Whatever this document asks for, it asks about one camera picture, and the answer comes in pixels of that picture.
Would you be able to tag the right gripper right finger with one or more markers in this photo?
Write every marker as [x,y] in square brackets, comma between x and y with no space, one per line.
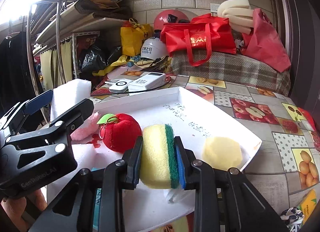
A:
[224,197]

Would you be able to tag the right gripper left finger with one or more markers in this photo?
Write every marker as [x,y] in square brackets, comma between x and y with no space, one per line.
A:
[73,208]

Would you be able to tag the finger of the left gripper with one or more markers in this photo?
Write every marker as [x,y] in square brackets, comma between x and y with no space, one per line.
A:
[58,131]
[37,104]

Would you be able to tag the white foam block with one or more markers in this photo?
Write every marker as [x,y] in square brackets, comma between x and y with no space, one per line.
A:
[68,95]

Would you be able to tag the yellow green scrub sponge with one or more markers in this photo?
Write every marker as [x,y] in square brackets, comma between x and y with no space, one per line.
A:
[159,168]

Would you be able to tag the cow print cloth pouch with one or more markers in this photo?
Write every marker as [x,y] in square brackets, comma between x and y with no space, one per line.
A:
[293,218]

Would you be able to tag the yellow bamboo tissue pack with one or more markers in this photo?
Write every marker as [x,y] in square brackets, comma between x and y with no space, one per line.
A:
[308,204]

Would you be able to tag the person's left hand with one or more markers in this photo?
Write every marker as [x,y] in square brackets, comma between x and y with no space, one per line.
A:
[16,207]

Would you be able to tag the teal tissue pack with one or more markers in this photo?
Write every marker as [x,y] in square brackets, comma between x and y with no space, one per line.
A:
[96,210]

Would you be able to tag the pink fluffy plush ball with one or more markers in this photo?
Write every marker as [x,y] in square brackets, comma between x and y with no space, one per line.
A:
[89,127]

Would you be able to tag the black hanging garment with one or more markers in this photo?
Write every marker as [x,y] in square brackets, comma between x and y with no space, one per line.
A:
[15,79]

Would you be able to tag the white crumpled tissue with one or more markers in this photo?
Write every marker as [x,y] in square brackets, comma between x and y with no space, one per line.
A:
[174,195]

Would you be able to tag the red plush apple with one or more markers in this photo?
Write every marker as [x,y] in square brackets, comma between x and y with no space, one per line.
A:
[119,132]

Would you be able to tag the metal shelf with curtain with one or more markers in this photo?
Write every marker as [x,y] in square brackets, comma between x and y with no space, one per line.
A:
[59,65]

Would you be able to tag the fruit pattern tablecloth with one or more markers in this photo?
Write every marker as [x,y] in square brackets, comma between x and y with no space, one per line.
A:
[289,154]

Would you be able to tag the black plastic bag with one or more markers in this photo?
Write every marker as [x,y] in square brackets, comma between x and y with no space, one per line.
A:
[98,58]

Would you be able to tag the white shallow cardboard tray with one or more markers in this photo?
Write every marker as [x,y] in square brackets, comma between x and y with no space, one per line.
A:
[193,119]

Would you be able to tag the white power bank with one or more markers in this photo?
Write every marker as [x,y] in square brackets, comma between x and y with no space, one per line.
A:
[147,82]

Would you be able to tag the red plastic packet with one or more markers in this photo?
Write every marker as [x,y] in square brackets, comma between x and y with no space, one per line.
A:
[308,117]

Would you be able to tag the yellow shopping bag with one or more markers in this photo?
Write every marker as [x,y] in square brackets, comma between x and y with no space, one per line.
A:
[133,35]

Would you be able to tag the white safety helmet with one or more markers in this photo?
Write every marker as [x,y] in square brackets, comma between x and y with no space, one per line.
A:
[153,48]

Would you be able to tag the plaid covered bench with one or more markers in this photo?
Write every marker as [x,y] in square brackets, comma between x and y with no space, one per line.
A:
[233,68]

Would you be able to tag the pink red helmet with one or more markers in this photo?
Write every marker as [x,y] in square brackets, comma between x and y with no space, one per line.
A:
[169,16]

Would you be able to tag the dark red fabric bag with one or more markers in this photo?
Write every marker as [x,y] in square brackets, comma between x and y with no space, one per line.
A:
[264,44]

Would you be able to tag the red tote bag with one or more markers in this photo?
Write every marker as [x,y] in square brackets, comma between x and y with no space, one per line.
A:
[199,38]

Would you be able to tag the cream foam roll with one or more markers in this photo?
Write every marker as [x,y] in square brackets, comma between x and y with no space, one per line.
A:
[239,13]

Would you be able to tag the dark wooden door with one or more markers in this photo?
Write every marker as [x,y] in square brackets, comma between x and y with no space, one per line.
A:
[297,22]

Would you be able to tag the white round wireless charger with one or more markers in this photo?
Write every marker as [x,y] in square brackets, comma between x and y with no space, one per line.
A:
[120,85]

